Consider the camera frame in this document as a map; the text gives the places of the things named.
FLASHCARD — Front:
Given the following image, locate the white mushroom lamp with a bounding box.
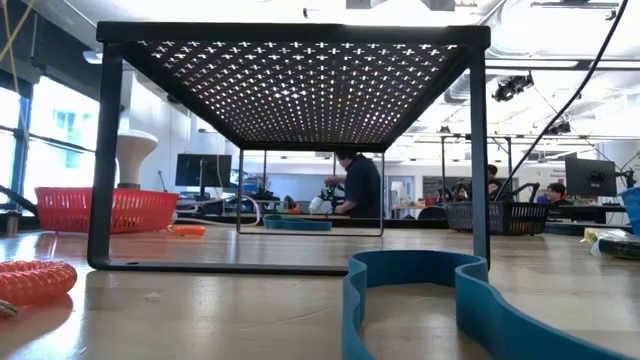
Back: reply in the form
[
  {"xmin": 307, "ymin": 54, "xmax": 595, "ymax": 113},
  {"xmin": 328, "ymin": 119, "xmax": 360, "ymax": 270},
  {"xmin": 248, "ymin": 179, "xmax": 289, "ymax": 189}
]
[{"xmin": 115, "ymin": 128, "xmax": 160, "ymax": 191}]

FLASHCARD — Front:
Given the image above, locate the black computer monitor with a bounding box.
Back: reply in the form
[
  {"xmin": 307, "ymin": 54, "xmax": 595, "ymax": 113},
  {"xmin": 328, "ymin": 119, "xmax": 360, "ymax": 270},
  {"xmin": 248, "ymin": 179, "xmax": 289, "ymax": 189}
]
[
  {"xmin": 564, "ymin": 157, "xmax": 619, "ymax": 199},
  {"xmin": 174, "ymin": 153, "xmax": 234, "ymax": 201}
]

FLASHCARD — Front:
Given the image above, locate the black plastic basket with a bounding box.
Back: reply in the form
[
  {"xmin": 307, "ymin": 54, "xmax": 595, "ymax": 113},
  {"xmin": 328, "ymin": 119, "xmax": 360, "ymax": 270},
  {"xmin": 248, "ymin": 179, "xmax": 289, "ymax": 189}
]
[{"xmin": 442, "ymin": 200, "xmax": 551, "ymax": 237}]

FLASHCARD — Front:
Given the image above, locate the red plastic basket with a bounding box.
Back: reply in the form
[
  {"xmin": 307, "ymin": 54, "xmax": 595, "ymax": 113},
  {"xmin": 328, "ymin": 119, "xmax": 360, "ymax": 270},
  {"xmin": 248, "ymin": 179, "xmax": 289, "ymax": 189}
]
[{"xmin": 33, "ymin": 186, "xmax": 180, "ymax": 235}]

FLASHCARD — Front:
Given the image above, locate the black hanging cable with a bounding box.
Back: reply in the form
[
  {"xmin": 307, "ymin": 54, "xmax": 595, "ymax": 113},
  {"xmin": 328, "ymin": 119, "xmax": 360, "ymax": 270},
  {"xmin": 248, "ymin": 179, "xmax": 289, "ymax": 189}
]
[{"xmin": 492, "ymin": 0, "xmax": 631, "ymax": 204}]

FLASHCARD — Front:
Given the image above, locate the black ceiling camera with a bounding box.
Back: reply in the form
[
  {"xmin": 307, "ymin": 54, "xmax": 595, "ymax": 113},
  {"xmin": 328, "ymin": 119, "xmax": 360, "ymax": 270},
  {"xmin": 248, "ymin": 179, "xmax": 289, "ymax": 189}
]
[{"xmin": 492, "ymin": 73, "xmax": 535, "ymax": 103}]

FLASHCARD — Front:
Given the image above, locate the blue rubber band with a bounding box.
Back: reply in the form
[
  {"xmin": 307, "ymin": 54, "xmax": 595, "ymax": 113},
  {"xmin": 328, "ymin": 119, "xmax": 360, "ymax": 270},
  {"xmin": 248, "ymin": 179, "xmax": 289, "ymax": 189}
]
[
  {"xmin": 341, "ymin": 249, "xmax": 640, "ymax": 360},
  {"xmin": 262, "ymin": 214, "xmax": 334, "ymax": 233}
]

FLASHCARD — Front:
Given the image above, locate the red spiral coil keychain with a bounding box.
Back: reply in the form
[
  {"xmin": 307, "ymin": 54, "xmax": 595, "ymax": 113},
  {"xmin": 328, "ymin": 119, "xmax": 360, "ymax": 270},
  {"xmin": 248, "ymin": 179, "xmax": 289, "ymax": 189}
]
[
  {"xmin": 0, "ymin": 259, "xmax": 79, "ymax": 319},
  {"xmin": 166, "ymin": 224, "xmax": 208, "ymax": 238}
]

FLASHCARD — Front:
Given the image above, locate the white green device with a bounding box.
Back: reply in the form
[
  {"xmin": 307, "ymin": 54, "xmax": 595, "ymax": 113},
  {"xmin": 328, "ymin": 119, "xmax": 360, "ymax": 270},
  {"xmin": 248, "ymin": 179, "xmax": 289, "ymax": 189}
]
[{"xmin": 308, "ymin": 183, "xmax": 346, "ymax": 216}]

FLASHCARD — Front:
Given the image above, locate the black perforated metal shelf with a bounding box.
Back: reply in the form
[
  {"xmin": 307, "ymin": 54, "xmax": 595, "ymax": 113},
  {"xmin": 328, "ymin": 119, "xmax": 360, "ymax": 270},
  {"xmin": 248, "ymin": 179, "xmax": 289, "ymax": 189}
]
[{"xmin": 87, "ymin": 20, "xmax": 492, "ymax": 276}]

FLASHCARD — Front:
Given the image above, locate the black background metal frame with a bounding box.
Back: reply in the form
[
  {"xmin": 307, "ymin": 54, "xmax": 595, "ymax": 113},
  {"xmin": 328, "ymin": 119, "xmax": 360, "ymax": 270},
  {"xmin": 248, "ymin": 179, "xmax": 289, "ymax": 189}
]
[{"xmin": 399, "ymin": 130, "xmax": 516, "ymax": 202}]

